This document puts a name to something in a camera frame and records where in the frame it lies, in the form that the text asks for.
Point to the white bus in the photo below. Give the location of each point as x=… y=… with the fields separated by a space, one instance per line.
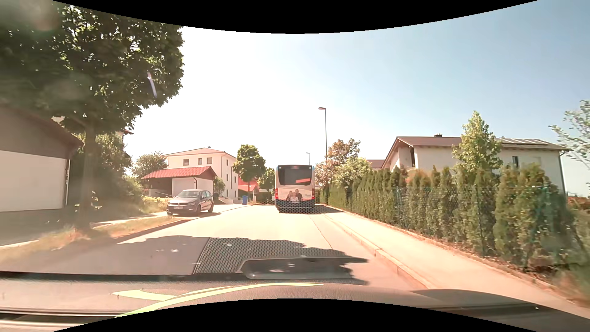
x=295 y=186

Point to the reddish leaved tree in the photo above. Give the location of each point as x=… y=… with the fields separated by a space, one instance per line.
x=339 y=156

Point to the round green tree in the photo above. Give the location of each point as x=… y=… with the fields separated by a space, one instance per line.
x=249 y=163

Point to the grey asphalt road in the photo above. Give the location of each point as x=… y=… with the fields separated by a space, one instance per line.
x=258 y=226

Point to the grey parked car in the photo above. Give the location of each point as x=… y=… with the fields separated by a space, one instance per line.
x=190 y=202

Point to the red roofed garage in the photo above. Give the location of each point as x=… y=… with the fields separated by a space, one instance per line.
x=182 y=180

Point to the car's own bonnet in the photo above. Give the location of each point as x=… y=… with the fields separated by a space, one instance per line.
x=295 y=295

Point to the white house brown roof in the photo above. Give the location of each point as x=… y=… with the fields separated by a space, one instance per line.
x=428 y=154

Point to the tall green hedge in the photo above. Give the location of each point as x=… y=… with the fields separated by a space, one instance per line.
x=461 y=207

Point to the narrow paved pavement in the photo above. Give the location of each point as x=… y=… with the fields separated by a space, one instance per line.
x=129 y=217

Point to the green bushes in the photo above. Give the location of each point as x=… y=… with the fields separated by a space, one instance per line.
x=115 y=180

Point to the slender green tree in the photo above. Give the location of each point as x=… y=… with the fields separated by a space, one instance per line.
x=477 y=145

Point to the grass verge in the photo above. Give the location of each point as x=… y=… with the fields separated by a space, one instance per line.
x=92 y=230

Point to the large green tree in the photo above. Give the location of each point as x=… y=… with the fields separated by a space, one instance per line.
x=87 y=69

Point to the garage with white door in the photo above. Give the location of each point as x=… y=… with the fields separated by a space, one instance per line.
x=32 y=175

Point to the tall lamp post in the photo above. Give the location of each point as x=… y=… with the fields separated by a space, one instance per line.
x=325 y=138

